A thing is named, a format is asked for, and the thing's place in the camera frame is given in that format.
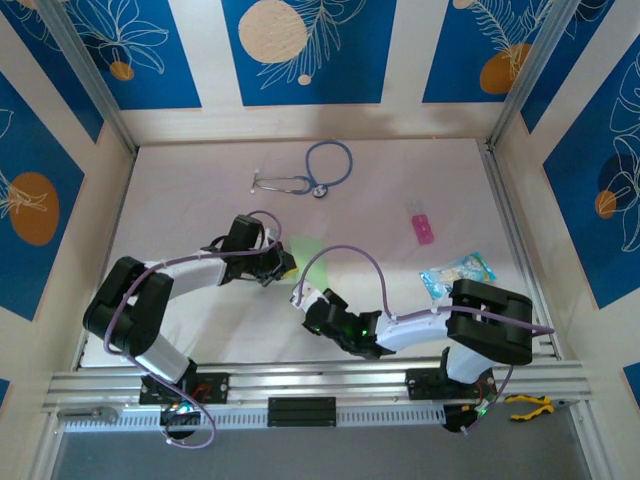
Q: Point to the pink plastic box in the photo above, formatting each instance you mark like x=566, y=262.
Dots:
x=422, y=230

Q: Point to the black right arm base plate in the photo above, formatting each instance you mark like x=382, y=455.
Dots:
x=420, y=385

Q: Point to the blue stethoscope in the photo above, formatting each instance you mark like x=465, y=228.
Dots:
x=345, y=165

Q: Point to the aluminium table side rail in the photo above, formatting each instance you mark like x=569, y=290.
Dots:
x=505, y=210

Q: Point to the black controller box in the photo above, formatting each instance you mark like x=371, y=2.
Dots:
x=172, y=417
x=452, y=420

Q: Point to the aluminium frame post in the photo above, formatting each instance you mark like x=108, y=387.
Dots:
x=530, y=75
x=90, y=80

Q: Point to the yellow and black pliers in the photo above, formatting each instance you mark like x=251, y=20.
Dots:
x=525, y=400

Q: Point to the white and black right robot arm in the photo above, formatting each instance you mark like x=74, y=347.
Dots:
x=410, y=332

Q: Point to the light blue snack packet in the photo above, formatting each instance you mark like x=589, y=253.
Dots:
x=460, y=272

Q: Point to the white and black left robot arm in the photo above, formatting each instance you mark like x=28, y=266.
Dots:
x=195, y=275

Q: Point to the aluminium mounting rail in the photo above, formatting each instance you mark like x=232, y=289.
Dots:
x=300, y=380

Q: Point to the black rail bracket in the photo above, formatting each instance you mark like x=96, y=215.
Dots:
x=301, y=411

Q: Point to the light green paper sheet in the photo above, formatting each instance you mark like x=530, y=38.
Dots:
x=302, y=247

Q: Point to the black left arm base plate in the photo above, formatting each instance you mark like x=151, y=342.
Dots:
x=217, y=387

